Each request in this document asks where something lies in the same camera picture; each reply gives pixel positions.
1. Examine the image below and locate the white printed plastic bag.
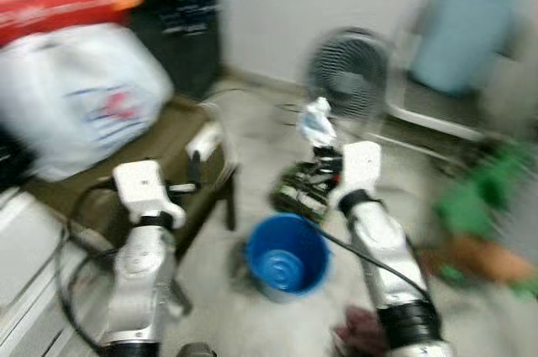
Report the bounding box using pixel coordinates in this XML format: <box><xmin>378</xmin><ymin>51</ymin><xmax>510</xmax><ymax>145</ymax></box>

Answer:
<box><xmin>0</xmin><ymin>23</ymin><xmax>175</xmax><ymax>183</ymax></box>

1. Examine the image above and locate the black box of clutter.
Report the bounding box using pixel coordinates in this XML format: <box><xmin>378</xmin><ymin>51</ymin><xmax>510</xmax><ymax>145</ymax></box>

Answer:
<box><xmin>269</xmin><ymin>155</ymin><xmax>344</xmax><ymax>225</ymax></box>

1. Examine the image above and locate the light blue metal chair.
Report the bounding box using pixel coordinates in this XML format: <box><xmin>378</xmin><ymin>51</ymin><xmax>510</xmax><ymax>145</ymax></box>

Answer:
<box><xmin>382</xmin><ymin>0</ymin><xmax>535</xmax><ymax>152</ymax></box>

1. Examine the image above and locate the maroon floor cloth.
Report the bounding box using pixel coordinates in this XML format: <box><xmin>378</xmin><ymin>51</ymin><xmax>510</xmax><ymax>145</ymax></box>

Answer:
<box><xmin>330</xmin><ymin>305</ymin><xmax>392</xmax><ymax>357</ymax></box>

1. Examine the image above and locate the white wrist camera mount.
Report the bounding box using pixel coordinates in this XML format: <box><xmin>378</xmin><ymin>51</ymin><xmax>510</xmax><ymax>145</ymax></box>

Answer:
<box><xmin>112</xmin><ymin>160</ymin><xmax>187</xmax><ymax>228</ymax></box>
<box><xmin>326</xmin><ymin>140</ymin><xmax>383</xmax><ymax>211</ymax></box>

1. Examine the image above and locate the tall black printed luggage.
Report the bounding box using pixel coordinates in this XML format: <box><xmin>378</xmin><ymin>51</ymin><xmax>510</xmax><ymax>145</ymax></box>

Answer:
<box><xmin>88</xmin><ymin>0</ymin><xmax>226</xmax><ymax>99</ymax></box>

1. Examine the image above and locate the olive brown low stool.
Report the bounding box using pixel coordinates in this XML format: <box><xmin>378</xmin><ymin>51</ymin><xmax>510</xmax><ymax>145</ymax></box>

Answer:
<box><xmin>24</xmin><ymin>95</ymin><xmax>242</xmax><ymax>261</ymax></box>

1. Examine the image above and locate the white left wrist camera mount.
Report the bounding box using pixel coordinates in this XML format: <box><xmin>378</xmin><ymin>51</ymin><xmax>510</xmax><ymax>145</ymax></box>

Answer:
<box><xmin>112</xmin><ymin>160</ymin><xmax>187</xmax><ymax>228</ymax></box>

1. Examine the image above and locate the blue plastic bucket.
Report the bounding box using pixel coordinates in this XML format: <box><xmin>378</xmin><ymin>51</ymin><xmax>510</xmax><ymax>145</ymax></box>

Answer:
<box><xmin>245</xmin><ymin>213</ymin><xmax>331</xmax><ymax>304</ymax></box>

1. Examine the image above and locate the grey round floor fan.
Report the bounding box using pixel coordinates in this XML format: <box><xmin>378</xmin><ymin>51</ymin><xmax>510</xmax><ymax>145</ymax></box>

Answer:
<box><xmin>305</xmin><ymin>27</ymin><xmax>393</xmax><ymax>127</ymax></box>

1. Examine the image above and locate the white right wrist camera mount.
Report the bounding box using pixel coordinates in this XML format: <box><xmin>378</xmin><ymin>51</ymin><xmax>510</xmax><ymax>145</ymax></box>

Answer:
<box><xmin>326</xmin><ymin>140</ymin><xmax>383</xmax><ymax>211</ymax></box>

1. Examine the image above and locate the white blue wrapper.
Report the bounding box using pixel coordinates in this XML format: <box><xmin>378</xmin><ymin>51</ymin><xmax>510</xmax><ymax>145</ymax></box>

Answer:
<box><xmin>295</xmin><ymin>97</ymin><xmax>339</xmax><ymax>150</ymax></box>

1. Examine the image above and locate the white cabinet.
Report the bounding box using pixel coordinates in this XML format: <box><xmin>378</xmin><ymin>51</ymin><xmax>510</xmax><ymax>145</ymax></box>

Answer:
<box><xmin>0</xmin><ymin>187</ymin><xmax>93</xmax><ymax>357</ymax></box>

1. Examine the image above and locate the white power adapter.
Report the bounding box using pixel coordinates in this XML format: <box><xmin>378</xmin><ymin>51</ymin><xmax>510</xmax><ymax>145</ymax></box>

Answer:
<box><xmin>185</xmin><ymin>120</ymin><xmax>226</xmax><ymax>162</ymax></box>

